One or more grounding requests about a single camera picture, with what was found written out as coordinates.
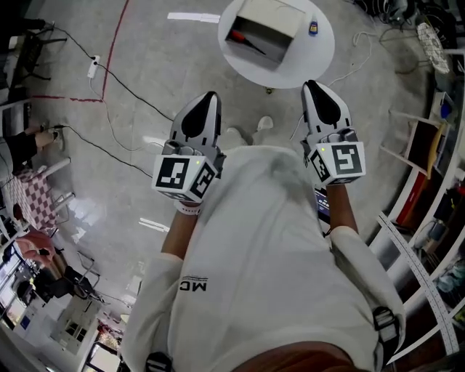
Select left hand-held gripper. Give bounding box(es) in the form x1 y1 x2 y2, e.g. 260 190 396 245
150 90 227 204

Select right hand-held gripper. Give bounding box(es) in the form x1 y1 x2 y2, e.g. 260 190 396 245
299 79 366 187

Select red and black tool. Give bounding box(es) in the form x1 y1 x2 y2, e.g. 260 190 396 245
227 30 267 56

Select white box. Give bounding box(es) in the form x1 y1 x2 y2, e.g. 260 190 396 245
224 0 305 73

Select person's right forearm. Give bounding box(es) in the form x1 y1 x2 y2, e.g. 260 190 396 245
324 183 360 238

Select person's left forearm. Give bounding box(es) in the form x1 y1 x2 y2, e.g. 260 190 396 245
161 209 201 261

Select round white table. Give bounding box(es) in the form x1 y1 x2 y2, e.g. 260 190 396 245
217 0 336 90

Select person's white trousers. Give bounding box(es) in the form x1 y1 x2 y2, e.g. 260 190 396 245
232 129 268 149

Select white wristband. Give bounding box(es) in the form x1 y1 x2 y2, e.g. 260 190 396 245
173 198 203 217

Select black screen device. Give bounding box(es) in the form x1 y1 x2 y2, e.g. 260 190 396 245
314 187 332 225

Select red floor tape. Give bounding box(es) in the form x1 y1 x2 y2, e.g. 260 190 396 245
31 0 131 104

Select white shelf unit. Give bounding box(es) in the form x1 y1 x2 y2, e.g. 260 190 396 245
369 90 465 364

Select white power strip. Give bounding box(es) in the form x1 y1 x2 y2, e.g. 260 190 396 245
86 54 102 79

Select person's white shirt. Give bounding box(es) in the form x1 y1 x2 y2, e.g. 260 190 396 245
119 145 407 372

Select white mesh chair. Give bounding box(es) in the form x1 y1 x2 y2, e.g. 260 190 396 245
379 21 452 74

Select black metal chair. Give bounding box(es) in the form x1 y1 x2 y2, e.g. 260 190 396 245
9 17 69 101

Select white measuring strip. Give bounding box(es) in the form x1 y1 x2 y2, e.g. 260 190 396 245
376 212 461 356

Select pink checkered cloth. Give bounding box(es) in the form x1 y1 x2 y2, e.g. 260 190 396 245
12 169 60 230

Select black folding chair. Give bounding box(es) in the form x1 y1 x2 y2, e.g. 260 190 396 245
63 250 102 301

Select white cabinet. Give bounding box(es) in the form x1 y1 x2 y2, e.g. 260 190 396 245
49 294 103 356

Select white looped cable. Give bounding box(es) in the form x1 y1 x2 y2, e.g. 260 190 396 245
326 31 379 88

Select long black floor cable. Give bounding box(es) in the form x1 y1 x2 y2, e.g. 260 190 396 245
50 25 174 122

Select white power strip cable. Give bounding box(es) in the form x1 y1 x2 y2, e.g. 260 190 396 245
89 77 166 153

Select black strap buckle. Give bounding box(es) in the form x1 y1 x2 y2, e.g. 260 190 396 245
373 306 400 343
146 351 174 372

